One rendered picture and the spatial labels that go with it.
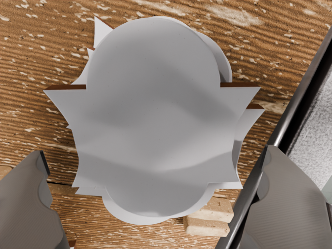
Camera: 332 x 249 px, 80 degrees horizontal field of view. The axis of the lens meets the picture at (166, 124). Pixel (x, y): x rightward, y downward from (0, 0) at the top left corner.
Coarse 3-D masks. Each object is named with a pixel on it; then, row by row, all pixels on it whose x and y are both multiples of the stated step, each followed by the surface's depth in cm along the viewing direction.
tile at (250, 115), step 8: (224, 80) 12; (256, 104) 14; (248, 112) 13; (256, 112) 13; (240, 120) 13; (248, 120) 13; (240, 128) 14; (248, 128) 14; (240, 136) 14; (240, 144) 14; (232, 152) 15; (232, 160) 15; (208, 184) 16; (216, 184) 16; (224, 184) 16; (232, 184) 16; (240, 184) 16; (208, 192) 16; (200, 200) 17; (208, 200) 17; (192, 208) 17; (168, 216) 17; (176, 216) 18
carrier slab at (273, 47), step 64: (0, 0) 16; (64, 0) 16; (128, 0) 16; (192, 0) 16; (256, 0) 16; (320, 0) 17; (0, 64) 18; (64, 64) 18; (256, 64) 19; (0, 128) 21; (64, 128) 21; (256, 128) 22
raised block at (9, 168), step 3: (0, 168) 22; (3, 168) 22; (6, 168) 22; (9, 168) 23; (0, 171) 22; (3, 171) 22; (6, 171) 22; (9, 171) 23; (0, 174) 21; (3, 174) 22; (6, 174) 22; (0, 177) 21
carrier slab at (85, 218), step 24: (72, 192) 26; (72, 216) 27; (96, 216) 27; (72, 240) 29; (96, 240) 30; (120, 240) 30; (144, 240) 30; (168, 240) 30; (192, 240) 31; (216, 240) 31
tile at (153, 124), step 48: (96, 48) 10; (144, 48) 10; (192, 48) 10; (48, 96) 11; (96, 96) 11; (144, 96) 11; (192, 96) 11; (240, 96) 11; (96, 144) 12; (144, 144) 13; (192, 144) 13; (144, 192) 14; (192, 192) 15
